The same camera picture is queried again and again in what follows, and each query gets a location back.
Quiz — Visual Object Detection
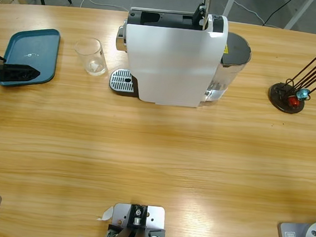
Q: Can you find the teal plastic tray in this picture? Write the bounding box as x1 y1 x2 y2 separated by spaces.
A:
0 23 62 93

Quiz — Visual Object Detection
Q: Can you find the white metal frame leg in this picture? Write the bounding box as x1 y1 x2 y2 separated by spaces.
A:
222 0 237 18
284 0 315 32

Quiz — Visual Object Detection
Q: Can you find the light blue coffee capsule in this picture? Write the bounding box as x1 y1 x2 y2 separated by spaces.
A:
295 87 312 100

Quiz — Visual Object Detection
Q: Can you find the chrome coffee machine lever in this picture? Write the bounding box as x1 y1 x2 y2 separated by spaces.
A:
191 0 214 29

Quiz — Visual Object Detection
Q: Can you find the red coffee capsule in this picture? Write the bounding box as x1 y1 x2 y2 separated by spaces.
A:
287 96 301 108

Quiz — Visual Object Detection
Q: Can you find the clear drinking glass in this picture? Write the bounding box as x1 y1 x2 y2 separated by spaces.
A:
72 36 111 78

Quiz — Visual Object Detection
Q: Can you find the silver drip tray grate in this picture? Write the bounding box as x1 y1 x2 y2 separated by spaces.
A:
108 67 141 99

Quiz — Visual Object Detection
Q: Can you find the black capsule holder with rods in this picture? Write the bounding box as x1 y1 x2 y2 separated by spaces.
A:
266 33 316 117

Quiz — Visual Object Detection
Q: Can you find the silver camera mount plate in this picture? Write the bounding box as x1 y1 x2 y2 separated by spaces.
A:
111 202 166 231

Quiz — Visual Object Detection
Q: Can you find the white paper tag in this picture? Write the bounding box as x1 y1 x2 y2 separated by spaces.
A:
96 204 115 223

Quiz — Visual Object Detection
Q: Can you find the white capsule coffee machine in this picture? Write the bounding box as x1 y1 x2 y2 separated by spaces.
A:
110 4 231 112

